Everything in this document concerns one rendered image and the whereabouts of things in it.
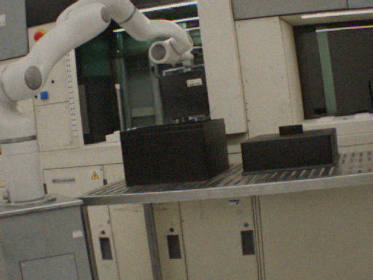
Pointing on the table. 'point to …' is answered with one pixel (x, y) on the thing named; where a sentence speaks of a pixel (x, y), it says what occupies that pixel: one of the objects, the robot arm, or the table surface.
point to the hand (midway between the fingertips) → (186, 54)
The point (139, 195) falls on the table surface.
